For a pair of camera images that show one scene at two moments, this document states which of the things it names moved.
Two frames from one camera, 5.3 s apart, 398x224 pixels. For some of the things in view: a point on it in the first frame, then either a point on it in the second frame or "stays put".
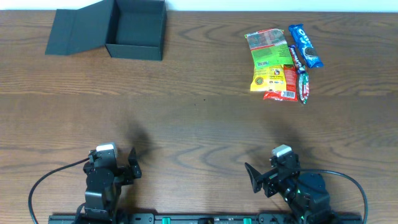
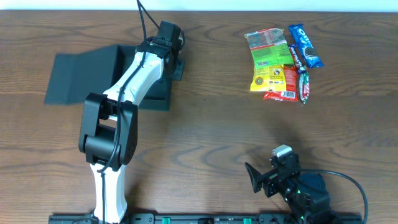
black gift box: x=129 y=28 to x=76 y=74
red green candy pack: x=303 y=87 stays put
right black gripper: x=268 y=179 stays put
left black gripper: x=125 y=173 to x=178 y=69
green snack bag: x=269 y=47 stays put
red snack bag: x=291 y=93 stays put
